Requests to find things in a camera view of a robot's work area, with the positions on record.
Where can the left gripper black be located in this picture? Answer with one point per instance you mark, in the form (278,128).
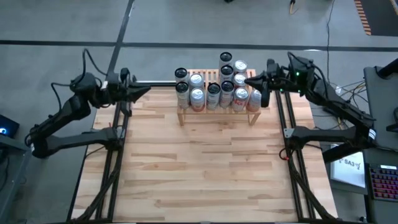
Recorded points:
(116,88)

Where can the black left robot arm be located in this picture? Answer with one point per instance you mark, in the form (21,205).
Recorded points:
(68,124)

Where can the dark grey desk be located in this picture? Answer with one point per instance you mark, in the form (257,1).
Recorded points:
(379,211)

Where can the wooden slatted shelf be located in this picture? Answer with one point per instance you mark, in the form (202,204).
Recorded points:
(217,116)

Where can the black metal bar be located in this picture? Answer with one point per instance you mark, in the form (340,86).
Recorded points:
(342,152)

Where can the black device blue light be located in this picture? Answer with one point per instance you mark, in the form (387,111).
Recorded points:
(9,126)

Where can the silver metal bracket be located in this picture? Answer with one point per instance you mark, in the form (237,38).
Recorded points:
(287,133)

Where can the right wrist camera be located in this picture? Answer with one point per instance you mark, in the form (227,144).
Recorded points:
(270,65)

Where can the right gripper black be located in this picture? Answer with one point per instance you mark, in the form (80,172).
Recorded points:
(275,79)

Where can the black mat orange striped edge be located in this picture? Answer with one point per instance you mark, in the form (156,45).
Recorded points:
(382,17)

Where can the white paper sign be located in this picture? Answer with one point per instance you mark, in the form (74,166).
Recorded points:
(348,171)

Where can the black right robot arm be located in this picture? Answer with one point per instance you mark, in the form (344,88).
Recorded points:
(335,112)

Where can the grey metal stand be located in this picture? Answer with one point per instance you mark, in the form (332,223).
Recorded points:
(12,171)

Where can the grey side table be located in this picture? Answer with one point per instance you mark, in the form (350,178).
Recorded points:
(381,102)

